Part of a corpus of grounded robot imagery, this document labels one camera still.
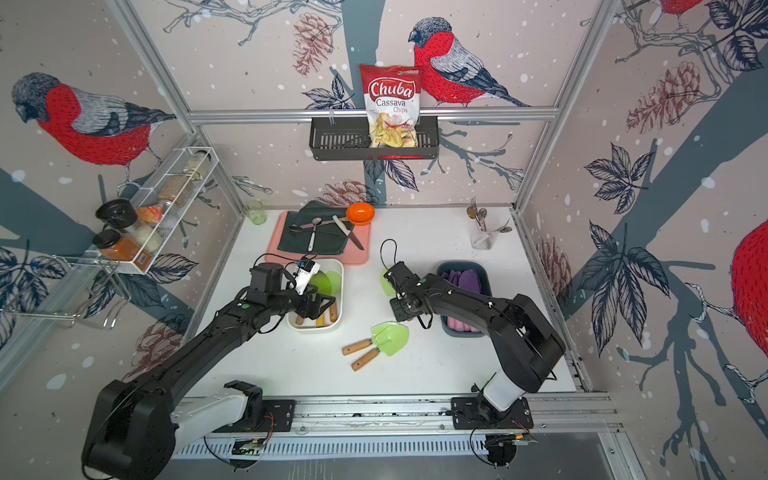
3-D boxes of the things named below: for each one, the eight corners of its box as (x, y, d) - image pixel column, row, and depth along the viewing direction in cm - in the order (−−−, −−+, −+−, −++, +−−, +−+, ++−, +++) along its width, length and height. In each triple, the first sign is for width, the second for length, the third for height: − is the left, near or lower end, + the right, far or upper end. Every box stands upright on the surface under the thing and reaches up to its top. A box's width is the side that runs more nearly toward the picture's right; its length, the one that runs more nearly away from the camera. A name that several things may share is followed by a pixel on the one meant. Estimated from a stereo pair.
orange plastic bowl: (345, 225, 114) (344, 221, 112) (348, 206, 121) (347, 202, 119) (373, 225, 114) (373, 221, 112) (374, 206, 121) (374, 202, 119)
